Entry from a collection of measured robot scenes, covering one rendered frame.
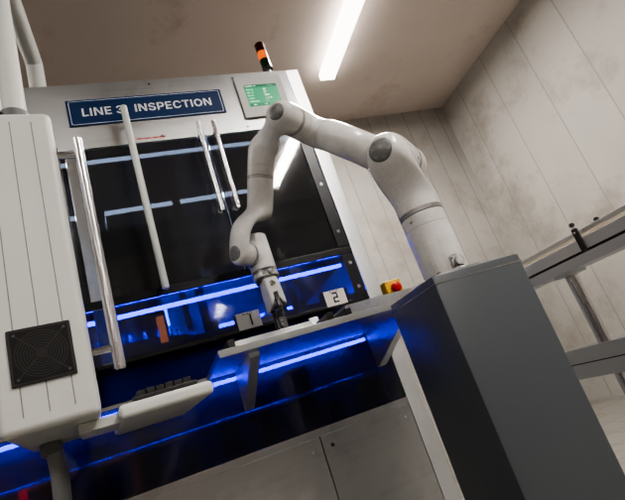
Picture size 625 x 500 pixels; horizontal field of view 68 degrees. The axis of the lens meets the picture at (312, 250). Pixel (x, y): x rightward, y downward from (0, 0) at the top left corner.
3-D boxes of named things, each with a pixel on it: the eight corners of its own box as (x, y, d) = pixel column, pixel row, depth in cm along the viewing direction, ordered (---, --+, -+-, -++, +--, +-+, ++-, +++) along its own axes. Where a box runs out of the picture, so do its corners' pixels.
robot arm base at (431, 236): (500, 259, 115) (469, 193, 120) (436, 277, 109) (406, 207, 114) (460, 283, 132) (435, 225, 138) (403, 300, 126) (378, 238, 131)
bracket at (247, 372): (245, 411, 153) (234, 372, 157) (253, 408, 154) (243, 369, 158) (262, 401, 123) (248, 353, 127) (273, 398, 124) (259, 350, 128)
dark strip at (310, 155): (356, 298, 180) (294, 127, 204) (366, 295, 182) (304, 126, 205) (357, 297, 179) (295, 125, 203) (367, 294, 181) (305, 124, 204)
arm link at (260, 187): (245, 168, 147) (243, 265, 143) (279, 179, 159) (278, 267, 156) (225, 173, 152) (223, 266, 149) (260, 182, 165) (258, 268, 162)
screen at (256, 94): (245, 119, 197) (232, 79, 204) (293, 114, 205) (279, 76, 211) (245, 117, 196) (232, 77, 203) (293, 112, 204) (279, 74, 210)
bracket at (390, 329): (377, 367, 170) (365, 333, 174) (384, 365, 172) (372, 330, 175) (421, 349, 140) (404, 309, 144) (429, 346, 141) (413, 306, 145)
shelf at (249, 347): (207, 383, 161) (206, 377, 161) (383, 329, 185) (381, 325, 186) (219, 358, 118) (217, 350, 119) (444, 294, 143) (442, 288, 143)
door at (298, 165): (245, 269, 173) (206, 137, 191) (348, 246, 189) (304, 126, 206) (245, 269, 173) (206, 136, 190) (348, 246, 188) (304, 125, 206)
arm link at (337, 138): (400, 185, 125) (421, 195, 138) (419, 142, 123) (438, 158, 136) (270, 132, 151) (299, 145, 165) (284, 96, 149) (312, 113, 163)
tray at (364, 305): (316, 340, 166) (313, 331, 167) (380, 322, 176) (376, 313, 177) (348, 316, 136) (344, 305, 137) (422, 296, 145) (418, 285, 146)
